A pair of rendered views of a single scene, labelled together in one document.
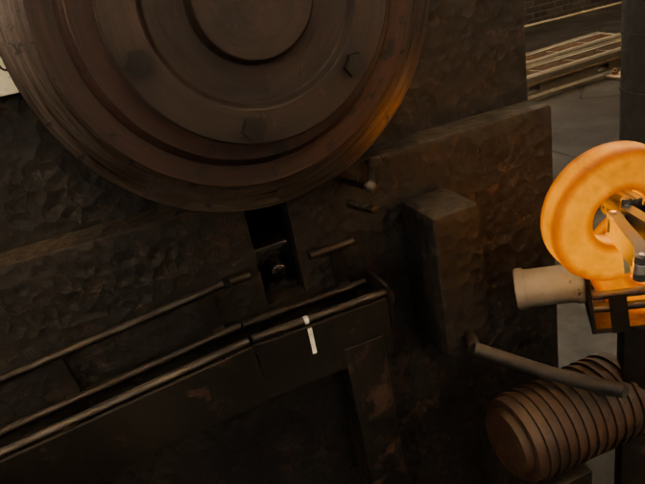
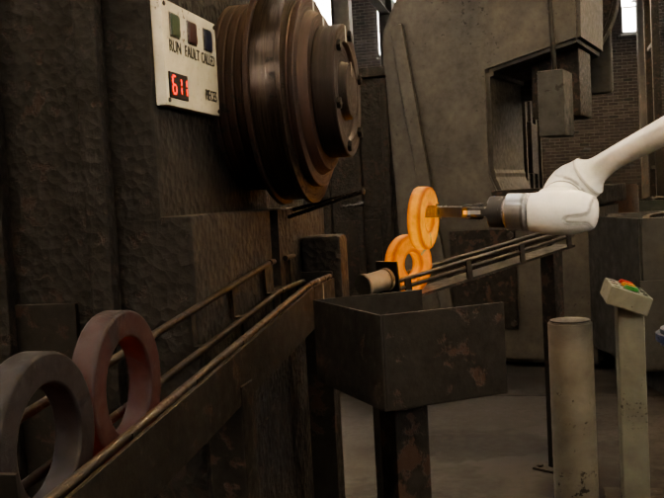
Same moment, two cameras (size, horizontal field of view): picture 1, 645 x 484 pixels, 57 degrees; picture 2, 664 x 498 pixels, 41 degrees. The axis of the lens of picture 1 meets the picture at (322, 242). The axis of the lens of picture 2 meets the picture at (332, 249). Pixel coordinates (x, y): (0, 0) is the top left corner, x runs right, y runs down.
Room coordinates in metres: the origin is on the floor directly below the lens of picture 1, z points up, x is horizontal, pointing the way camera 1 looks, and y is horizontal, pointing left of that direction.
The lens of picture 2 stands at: (-0.28, 1.74, 0.89)
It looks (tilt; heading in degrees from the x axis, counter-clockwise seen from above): 3 degrees down; 299
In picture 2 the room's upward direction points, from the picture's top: 3 degrees counter-clockwise
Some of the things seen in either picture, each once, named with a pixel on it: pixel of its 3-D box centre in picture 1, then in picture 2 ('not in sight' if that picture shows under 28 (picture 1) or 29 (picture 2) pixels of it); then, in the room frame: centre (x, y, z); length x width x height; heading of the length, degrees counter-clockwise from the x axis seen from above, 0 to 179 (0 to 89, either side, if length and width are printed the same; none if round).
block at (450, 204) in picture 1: (445, 273); (325, 284); (0.79, -0.17, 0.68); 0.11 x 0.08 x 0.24; 16
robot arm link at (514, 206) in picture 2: not in sight; (517, 211); (0.35, -0.34, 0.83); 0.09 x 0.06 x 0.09; 94
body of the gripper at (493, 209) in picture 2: not in sight; (486, 211); (0.43, -0.33, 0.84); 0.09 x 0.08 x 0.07; 4
